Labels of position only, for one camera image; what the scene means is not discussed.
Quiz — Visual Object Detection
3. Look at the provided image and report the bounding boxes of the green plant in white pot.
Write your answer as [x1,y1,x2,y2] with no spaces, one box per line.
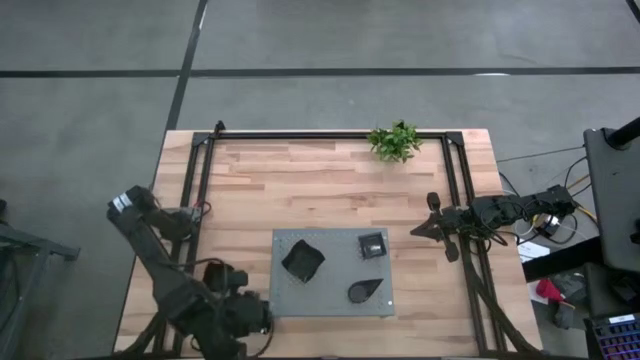
[367,119,424,165]

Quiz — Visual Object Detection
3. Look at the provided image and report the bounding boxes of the keyboard with coloured lights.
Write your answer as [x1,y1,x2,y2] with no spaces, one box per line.
[583,312,640,360]

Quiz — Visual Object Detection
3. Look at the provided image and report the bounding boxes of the large wavy square black plate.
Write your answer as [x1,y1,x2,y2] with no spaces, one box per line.
[281,238,327,285]

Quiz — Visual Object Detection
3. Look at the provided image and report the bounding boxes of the grey metal stand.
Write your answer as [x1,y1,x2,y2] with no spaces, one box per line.
[0,198,81,360]

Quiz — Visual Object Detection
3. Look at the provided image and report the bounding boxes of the red cloth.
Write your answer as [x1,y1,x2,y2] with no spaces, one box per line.
[535,277,566,302]

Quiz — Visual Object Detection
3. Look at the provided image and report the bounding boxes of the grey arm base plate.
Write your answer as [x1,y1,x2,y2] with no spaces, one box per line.
[172,205,202,224]

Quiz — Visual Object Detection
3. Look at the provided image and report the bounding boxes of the black equipment cart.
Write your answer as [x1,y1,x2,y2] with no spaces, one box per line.
[522,127,640,284]

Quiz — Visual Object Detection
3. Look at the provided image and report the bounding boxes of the teardrop black plate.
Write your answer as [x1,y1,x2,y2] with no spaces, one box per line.
[347,277,385,305]

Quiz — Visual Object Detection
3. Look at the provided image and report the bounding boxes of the grey perforated metal shelf riser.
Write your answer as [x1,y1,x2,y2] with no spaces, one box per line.
[269,227,396,319]

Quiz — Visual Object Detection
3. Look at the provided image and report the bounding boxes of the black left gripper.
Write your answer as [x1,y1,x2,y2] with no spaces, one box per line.
[203,262,274,347]

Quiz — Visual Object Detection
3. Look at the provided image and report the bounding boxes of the white paper sheet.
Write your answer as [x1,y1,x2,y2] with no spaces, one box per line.
[516,238,551,262]

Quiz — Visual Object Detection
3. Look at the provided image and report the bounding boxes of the black power supply box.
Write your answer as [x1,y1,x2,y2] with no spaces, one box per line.
[532,212,567,239]

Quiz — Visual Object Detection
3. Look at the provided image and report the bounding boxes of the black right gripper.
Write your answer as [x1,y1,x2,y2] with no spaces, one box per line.
[410,192,474,263]

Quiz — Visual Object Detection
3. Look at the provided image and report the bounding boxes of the small square black plate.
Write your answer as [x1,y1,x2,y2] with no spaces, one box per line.
[357,231,389,261]

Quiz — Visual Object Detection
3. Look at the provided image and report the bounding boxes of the grey pouch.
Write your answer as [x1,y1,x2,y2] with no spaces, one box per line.
[552,299,576,330]

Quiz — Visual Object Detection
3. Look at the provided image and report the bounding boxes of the black pole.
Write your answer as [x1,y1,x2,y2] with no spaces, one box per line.
[605,117,640,150]

